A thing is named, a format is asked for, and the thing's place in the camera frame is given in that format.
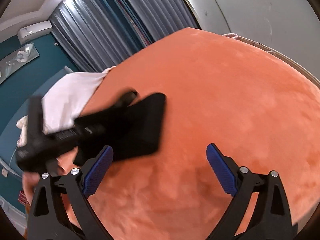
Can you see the person's left hand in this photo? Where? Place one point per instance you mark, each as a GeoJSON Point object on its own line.
{"type": "Point", "coordinates": [30, 180]}

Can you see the black pants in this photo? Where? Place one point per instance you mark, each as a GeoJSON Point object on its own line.
{"type": "Point", "coordinates": [132, 130]}

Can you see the white sheet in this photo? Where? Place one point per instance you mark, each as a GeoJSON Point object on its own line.
{"type": "Point", "coordinates": [67, 98]}

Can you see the cream quilted comforter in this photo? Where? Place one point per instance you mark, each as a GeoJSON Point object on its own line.
{"type": "Point", "coordinates": [22, 124]}

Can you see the orange velvet bed cover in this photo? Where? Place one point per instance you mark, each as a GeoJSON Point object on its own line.
{"type": "Point", "coordinates": [256, 108]}

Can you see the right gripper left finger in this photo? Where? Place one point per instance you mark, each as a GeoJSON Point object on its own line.
{"type": "Point", "coordinates": [60, 207]}

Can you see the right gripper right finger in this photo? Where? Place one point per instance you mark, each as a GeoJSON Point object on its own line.
{"type": "Point", "coordinates": [259, 208]}

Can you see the white air conditioner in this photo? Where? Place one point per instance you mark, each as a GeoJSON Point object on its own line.
{"type": "Point", "coordinates": [34, 31]}

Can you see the grey blue curtains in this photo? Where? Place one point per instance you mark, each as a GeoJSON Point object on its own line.
{"type": "Point", "coordinates": [99, 34]}

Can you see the silver wall art panel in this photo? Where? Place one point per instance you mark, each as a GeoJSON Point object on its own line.
{"type": "Point", "coordinates": [16, 60]}

